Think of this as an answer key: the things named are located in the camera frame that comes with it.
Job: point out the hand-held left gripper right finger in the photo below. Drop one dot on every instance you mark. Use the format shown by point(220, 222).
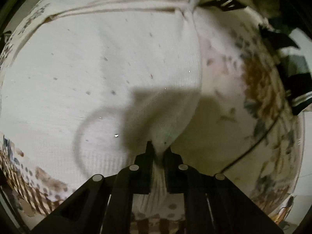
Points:
point(168, 165)

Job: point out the patterned cream bedspread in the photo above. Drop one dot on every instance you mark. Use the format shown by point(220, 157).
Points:
point(229, 126)

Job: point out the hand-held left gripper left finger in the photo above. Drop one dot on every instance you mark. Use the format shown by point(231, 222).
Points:
point(149, 158)

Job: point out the dark garment with white stripes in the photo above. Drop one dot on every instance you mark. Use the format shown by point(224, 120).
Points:
point(290, 78)

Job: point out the white knitted sweater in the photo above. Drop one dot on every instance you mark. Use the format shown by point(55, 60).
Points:
point(97, 65)

